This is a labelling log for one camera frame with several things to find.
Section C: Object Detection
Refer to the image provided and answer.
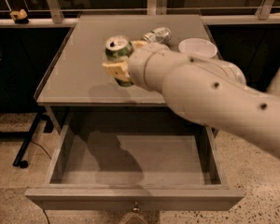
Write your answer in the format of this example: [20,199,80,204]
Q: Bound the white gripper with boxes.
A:
[102,40,169,91]

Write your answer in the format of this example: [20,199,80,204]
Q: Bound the green soda can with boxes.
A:
[105,35,133,87]

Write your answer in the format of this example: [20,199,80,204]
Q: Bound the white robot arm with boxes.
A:
[103,36,280,159]

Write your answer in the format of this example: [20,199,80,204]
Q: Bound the crushed white can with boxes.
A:
[143,27,172,45]

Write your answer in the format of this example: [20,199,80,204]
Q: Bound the grey cabinet with top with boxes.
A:
[33,13,243,138]

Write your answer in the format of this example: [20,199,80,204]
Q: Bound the open grey top drawer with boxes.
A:
[25,108,244,211]

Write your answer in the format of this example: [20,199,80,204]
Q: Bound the metal drawer knob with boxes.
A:
[132,201,141,213]

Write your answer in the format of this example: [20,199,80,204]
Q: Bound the white bowl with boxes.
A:
[178,38,217,58]

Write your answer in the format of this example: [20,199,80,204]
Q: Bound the yellow and black toy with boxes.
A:
[9,9,29,23]

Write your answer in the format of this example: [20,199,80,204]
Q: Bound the black stand leg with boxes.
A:
[12,111,43,168]

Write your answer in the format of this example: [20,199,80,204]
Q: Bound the white railing frame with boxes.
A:
[0,0,280,27]

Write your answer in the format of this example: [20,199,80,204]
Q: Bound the black floor cable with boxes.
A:
[0,124,53,161]

